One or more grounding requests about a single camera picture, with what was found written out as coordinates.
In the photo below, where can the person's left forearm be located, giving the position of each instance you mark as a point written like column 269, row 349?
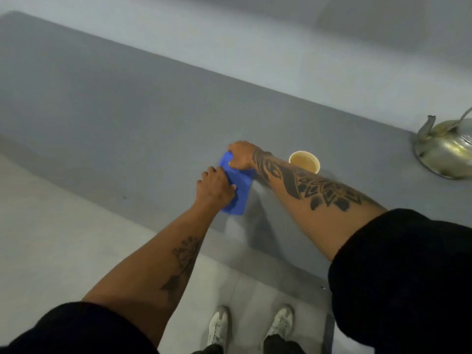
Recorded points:
column 162, row 258

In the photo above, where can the white shoe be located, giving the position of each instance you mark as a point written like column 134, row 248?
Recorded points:
column 281, row 322
column 218, row 326

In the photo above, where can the blue cloth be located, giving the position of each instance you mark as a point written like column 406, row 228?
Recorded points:
column 241, row 188

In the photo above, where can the person's right forearm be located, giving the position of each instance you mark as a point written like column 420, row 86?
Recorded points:
column 313, row 202

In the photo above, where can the person's right hand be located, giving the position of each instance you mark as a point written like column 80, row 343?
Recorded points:
column 242, row 155

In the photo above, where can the black sleeve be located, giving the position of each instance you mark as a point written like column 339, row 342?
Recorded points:
column 77, row 333
column 405, row 283

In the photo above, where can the cream paper cup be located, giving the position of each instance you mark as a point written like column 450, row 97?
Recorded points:
column 304, row 162

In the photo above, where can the black right sleeve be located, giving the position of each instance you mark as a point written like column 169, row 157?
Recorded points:
column 405, row 283

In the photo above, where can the white left shoe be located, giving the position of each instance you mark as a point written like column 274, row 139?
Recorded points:
column 218, row 326

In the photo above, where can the person's left hand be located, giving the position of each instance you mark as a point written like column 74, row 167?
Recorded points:
column 214, row 189

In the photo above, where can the black left sleeve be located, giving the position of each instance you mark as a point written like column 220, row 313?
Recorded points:
column 77, row 333

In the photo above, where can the grey countertop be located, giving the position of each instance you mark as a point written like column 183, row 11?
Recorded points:
column 110, row 125

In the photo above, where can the tarnished metal kettle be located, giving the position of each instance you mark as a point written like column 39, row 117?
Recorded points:
column 444, row 151

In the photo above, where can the white right shoe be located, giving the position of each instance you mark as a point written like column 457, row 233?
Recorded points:
column 281, row 322

